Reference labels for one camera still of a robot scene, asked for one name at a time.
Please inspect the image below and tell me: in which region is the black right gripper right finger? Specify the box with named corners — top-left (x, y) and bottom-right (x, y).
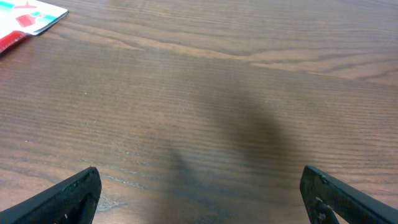
top-left (300, 166), bottom-right (397, 224)

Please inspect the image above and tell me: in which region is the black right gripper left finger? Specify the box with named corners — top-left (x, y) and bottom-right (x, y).
top-left (1, 167), bottom-right (102, 224)

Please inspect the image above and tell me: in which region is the red dustpan brush package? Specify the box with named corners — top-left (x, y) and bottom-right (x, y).
top-left (1, 0), bottom-right (68, 52)

